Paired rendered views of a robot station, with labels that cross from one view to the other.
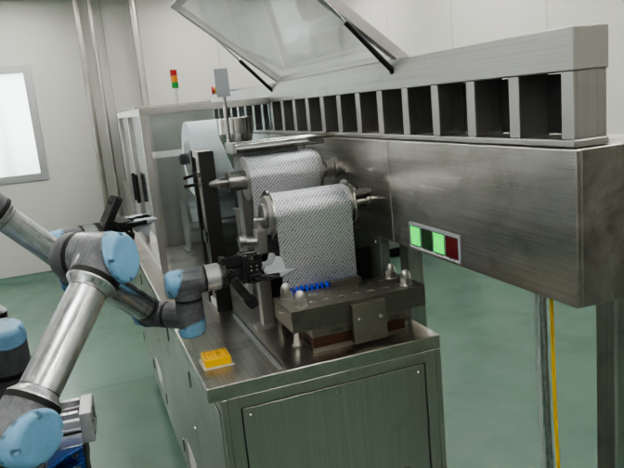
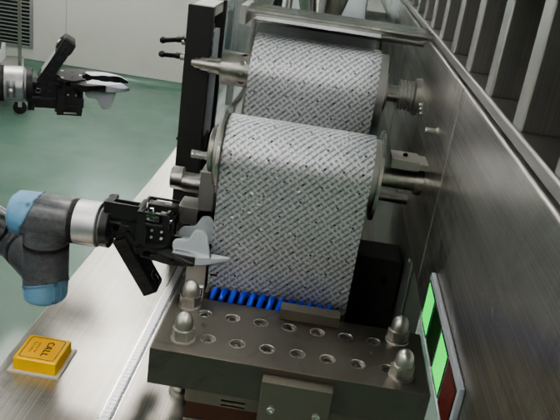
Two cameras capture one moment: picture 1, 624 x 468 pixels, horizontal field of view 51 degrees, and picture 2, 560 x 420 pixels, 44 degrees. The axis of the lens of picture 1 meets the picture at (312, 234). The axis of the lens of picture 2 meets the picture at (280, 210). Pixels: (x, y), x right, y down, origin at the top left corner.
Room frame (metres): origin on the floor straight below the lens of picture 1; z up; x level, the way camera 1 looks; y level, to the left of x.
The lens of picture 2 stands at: (0.93, -0.37, 1.61)
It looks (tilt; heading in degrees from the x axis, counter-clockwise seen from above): 22 degrees down; 22
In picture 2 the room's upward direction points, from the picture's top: 8 degrees clockwise
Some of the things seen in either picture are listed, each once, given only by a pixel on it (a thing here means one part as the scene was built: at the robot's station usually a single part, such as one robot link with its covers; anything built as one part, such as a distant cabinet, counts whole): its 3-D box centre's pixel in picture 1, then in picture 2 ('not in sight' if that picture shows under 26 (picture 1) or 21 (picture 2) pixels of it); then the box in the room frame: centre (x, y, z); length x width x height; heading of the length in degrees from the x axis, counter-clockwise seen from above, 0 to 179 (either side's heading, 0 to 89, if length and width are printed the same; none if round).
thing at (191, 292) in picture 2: (285, 290); (191, 292); (1.78, 0.09, 1.05); 0.04 x 0.04 x 0.04
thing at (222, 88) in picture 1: (219, 83); not in sight; (2.43, 0.28, 1.66); 0.07 x 0.07 x 0.10; 7
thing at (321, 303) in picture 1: (349, 301); (290, 357); (1.79, -0.09, 1.00); 0.40 x 0.16 x 0.06; 109
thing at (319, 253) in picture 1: (318, 256); (282, 253); (1.89, -0.01, 1.11); 0.23 x 0.01 x 0.18; 109
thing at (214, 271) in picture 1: (213, 276); (92, 222); (1.78, 0.29, 1.11); 0.08 x 0.05 x 0.08; 19
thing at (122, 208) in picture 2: (240, 269); (140, 227); (1.81, 0.21, 1.12); 0.12 x 0.08 x 0.09; 109
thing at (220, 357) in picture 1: (215, 357); (42, 354); (1.67, 0.29, 0.91); 0.07 x 0.07 x 0.02; 19
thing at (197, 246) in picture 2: (279, 266); (200, 246); (1.82, 0.10, 1.11); 0.09 x 0.03 x 0.06; 100
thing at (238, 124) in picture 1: (234, 125); not in sight; (2.62, 0.26, 1.50); 0.14 x 0.14 x 0.06
